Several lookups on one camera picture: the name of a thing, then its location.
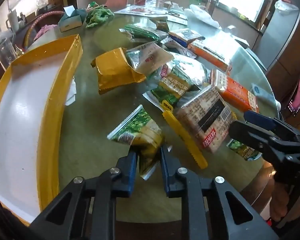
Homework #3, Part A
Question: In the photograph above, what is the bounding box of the printed paper brochure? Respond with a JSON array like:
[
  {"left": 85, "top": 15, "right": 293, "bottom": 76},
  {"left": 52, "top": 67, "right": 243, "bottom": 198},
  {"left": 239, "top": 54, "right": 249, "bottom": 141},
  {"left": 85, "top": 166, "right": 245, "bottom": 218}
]
[{"left": 114, "top": 5, "right": 188, "bottom": 24}]

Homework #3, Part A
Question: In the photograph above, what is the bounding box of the yellow bag clip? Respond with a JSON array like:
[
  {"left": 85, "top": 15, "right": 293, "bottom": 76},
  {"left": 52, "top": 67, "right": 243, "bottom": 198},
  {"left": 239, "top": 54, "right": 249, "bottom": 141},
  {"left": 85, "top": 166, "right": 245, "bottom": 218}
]
[{"left": 162, "top": 110, "right": 208, "bottom": 169}]

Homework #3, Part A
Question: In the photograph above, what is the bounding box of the white plastic bag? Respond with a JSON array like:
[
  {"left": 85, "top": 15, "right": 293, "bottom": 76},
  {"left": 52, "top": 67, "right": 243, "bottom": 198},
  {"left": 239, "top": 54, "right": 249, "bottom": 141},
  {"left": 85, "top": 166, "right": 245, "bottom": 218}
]
[{"left": 184, "top": 4, "right": 222, "bottom": 29}]

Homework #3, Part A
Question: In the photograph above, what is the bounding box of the pink hula hoop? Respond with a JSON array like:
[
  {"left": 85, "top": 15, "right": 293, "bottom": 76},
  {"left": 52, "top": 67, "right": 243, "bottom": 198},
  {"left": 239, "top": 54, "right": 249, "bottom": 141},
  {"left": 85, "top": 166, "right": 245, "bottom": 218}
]
[{"left": 24, "top": 10, "right": 65, "bottom": 52}]

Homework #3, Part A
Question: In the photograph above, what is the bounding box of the person's right hand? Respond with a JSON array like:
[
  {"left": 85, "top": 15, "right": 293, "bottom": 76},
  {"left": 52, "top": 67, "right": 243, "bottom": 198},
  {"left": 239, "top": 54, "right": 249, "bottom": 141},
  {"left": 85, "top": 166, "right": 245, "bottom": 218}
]
[{"left": 269, "top": 182, "right": 295, "bottom": 222}]

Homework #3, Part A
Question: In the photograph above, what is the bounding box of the long orange cracker pack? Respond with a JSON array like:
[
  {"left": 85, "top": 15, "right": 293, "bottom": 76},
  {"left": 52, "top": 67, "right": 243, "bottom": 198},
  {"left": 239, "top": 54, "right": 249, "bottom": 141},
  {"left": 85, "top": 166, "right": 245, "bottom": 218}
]
[{"left": 187, "top": 39, "right": 233, "bottom": 72}]

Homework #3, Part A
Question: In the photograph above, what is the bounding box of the teal tissue box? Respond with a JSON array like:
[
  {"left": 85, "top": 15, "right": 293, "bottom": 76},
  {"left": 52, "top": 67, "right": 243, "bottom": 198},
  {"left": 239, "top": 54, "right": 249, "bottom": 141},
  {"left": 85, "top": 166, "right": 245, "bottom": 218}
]
[{"left": 58, "top": 5, "right": 87, "bottom": 33}]

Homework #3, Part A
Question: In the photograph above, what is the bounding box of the red round paddle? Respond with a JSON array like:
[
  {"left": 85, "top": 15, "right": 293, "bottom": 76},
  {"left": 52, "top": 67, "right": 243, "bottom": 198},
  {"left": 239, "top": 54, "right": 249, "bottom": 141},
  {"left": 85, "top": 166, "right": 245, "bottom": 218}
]
[{"left": 105, "top": 0, "right": 128, "bottom": 8}]

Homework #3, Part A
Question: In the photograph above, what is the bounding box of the blue white snack packet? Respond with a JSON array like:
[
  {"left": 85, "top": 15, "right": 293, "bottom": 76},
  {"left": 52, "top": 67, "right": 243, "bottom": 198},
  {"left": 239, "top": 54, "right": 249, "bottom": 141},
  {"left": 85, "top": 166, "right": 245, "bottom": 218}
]
[{"left": 169, "top": 28, "right": 205, "bottom": 48}]

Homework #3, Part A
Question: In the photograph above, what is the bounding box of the beige silver snack packet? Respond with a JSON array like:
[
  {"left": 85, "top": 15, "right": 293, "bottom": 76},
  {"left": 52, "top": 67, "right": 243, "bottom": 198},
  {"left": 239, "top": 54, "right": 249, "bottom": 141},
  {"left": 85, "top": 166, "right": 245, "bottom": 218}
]
[{"left": 125, "top": 42, "right": 175, "bottom": 77}]

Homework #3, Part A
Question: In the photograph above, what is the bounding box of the gold snack bag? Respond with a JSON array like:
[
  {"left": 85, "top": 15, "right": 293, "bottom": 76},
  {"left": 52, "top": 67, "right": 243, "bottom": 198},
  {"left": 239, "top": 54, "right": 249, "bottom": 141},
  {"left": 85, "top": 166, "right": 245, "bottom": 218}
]
[{"left": 91, "top": 47, "right": 147, "bottom": 95}]

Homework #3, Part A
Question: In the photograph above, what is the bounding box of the metal thermos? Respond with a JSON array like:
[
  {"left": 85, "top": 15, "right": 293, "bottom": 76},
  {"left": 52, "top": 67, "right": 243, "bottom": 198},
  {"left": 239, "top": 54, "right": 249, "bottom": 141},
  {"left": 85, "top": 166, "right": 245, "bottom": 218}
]
[{"left": 206, "top": 0, "right": 218, "bottom": 17}]

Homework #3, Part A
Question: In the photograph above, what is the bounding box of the yellow cardboard tray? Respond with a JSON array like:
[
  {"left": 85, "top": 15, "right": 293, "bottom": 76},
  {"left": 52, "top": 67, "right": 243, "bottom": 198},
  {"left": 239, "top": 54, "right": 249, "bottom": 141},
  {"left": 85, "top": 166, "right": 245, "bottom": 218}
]
[{"left": 0, "top": 34, "right": 83, "bottom": 227}]

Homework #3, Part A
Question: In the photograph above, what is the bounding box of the clear plastic cup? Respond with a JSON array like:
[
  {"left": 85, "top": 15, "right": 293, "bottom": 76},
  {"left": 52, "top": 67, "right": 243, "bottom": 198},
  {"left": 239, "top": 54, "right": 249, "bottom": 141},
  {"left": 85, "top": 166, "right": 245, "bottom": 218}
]
[{"left": 0, "top": 38, "right": 18, "bottom": 69}]

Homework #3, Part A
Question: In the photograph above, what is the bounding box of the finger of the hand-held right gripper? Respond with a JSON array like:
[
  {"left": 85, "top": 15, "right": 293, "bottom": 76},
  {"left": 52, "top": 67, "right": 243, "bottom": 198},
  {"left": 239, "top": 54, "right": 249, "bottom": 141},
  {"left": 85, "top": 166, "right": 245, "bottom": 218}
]
[
  {"left": 244, "top": 110, "right": 300, "bottom": 140},
  {"left": 229, "top": 120, "right": 290, "bottom": 163}
]

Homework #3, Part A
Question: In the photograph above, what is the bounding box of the grey refrigerator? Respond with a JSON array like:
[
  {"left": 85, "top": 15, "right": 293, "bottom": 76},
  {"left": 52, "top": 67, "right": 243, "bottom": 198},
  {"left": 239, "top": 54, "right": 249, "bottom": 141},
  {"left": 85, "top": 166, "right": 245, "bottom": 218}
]
[{"left": 251, "top": 5, "right": 300, "bottom": 72}]

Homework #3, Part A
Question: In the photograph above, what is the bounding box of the white tissue paper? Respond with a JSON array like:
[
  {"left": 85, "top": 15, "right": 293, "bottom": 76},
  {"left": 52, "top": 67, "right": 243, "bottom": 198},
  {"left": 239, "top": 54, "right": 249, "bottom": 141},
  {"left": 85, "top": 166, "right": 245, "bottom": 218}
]
[{"left": 65, "top": 77, "right": 77, "bottom": 105}]

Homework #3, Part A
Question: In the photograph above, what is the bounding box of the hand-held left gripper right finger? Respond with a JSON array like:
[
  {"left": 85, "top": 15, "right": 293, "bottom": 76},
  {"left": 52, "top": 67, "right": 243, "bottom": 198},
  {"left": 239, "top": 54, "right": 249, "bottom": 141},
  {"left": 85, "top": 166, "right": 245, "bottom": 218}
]
[{"left": 160, "top": 145, "right": 280, "bottom": 240}]

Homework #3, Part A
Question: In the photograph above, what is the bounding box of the orange cracker box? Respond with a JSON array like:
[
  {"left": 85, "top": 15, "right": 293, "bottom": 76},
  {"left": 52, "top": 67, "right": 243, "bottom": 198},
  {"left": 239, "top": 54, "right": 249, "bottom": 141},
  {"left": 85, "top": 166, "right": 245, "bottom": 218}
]
[{"left": 210, "top": 69, "right": 260, "bottom": 113}]

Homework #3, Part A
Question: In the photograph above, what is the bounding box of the green cloth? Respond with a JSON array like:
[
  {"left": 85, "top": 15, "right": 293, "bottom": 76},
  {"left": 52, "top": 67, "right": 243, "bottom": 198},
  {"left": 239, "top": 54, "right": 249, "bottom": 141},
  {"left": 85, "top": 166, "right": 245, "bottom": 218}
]
[{"left": 85, "top": 6, "right": 115, "bottom": 29}]

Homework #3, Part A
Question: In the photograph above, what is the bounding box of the crumpled plastic bag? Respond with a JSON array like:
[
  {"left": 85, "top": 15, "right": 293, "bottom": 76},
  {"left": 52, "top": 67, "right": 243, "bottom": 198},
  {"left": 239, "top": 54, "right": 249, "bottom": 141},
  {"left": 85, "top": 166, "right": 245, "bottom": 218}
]
[{"left": 275, "top": 0, "right": 300, "bottom": 13}]

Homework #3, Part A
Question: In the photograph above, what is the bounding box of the small green yellow snack packet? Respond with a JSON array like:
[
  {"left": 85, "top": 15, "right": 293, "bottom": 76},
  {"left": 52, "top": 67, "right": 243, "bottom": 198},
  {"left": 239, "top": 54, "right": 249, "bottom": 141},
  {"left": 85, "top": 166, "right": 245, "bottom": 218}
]
[{"left": 226, "top": 139, "right": 263, "bottom": 161}]

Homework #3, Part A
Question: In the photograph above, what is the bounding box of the white tumbler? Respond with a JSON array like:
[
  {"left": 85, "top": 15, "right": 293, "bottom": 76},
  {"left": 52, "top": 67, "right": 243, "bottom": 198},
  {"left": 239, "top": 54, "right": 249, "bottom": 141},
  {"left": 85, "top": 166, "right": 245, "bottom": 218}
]
[{"left": 6, "top": 9, "right": 18, "bottom": 32}]

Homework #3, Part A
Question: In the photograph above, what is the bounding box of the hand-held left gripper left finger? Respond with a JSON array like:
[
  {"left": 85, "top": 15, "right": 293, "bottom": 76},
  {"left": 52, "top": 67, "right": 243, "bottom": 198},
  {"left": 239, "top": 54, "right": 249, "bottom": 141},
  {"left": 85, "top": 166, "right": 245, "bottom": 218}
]
[{"left": 27, "top": 150, "right": 140, "bottom": 240}]

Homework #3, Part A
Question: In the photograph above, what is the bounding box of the pink cloth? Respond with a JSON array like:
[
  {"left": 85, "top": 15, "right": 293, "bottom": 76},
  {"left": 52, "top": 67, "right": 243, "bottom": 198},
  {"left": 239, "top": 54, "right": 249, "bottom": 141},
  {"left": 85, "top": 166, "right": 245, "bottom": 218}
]
[{"left": 34, "top": 24, "right": 58, "bottom": 42}]

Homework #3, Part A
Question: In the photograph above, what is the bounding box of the green striped snack packet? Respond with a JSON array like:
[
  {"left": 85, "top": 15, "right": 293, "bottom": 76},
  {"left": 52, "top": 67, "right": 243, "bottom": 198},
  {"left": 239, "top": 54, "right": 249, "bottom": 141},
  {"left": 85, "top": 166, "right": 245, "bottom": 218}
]
[{"left": 119, "top": 24, "right": 165, "bottom": 42}]

